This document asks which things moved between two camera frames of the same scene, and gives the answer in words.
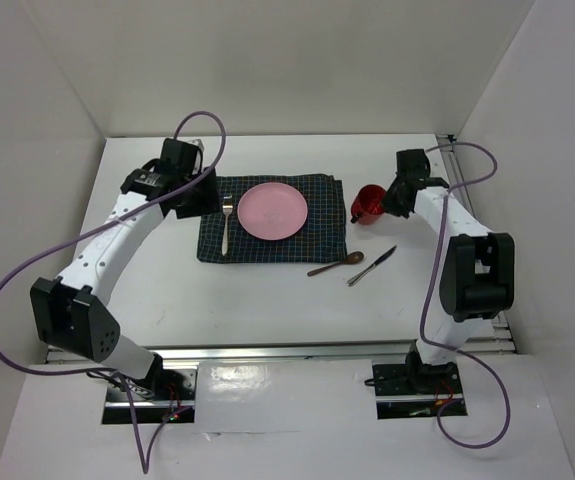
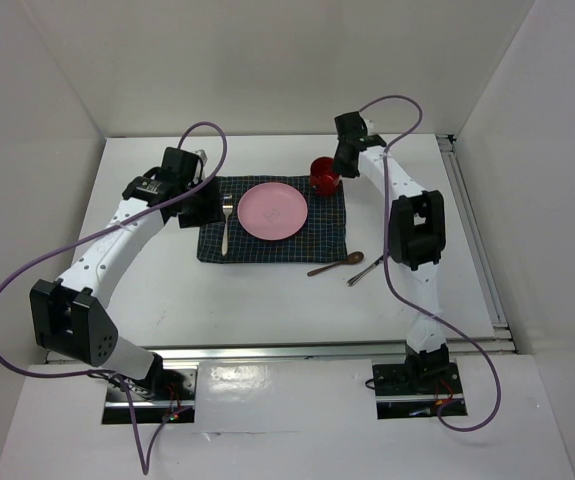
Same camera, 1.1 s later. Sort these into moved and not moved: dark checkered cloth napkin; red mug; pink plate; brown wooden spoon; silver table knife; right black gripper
Moved: red mug; right black gripper
Not moved: brown wooden spoon; silver table knife; pink plate; dark checkered cloth napkin
